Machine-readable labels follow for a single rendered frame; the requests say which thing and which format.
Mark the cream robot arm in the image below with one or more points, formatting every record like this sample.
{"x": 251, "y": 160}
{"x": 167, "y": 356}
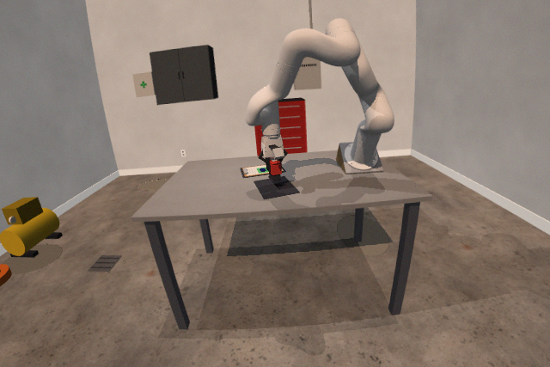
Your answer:
{"x": 338, "y": 47}

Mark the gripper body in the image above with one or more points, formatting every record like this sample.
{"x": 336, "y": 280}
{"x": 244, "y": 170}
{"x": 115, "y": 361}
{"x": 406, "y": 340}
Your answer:
{"x": 270, "y": 140}

